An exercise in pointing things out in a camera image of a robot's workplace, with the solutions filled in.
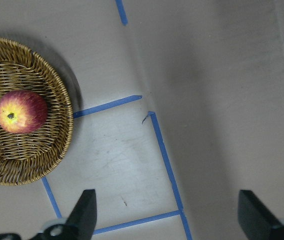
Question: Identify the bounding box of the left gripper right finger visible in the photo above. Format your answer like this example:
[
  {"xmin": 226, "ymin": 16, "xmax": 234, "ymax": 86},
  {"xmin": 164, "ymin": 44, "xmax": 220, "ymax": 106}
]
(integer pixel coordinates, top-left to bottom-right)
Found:
[{"xmin": 237, "ymin": 189, "xmax": 284, "ymax": 240}]

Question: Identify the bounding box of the red yellow apple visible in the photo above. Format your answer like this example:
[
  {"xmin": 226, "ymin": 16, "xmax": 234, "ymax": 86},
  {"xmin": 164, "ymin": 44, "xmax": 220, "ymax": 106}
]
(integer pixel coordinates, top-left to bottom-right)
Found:
[{"xmin": 0, "ymin": 90, "xmax": 48, "ymax": 134}]

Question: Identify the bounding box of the woven wicker basket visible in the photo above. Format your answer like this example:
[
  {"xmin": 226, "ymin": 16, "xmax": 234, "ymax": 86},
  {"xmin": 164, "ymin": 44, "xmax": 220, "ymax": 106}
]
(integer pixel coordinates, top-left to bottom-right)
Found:
[{"xmin": 0, "ymin": 37, "xmax": 73, "ymax": 186}]

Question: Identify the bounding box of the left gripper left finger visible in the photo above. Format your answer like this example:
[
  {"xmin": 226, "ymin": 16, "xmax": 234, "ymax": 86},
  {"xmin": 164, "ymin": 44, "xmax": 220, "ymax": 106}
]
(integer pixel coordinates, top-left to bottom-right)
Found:
[{"xmin": 0, "ymin": 188, "xmax": 98, "ymax": 240}]

